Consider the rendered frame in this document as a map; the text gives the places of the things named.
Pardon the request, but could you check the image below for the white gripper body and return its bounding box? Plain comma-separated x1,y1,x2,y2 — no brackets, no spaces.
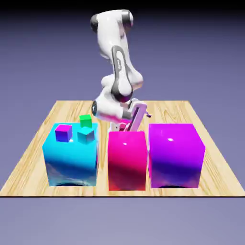
123,103,147,133

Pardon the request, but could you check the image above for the small green cube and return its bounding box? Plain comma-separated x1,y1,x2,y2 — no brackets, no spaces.
79,114,93,128

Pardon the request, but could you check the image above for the small cyan cube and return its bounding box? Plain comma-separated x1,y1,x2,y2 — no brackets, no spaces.
77,126,95,145

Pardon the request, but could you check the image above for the small purple cube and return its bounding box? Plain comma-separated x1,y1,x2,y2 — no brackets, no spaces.
55,124,73,143

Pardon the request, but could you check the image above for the large pink box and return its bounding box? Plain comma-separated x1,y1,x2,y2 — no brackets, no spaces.
107,131,148,191

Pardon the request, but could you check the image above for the large purple box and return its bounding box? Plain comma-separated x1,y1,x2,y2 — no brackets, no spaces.
148,123,206,189

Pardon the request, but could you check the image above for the large cyan box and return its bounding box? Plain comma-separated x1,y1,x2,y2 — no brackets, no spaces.
42,122,100,187

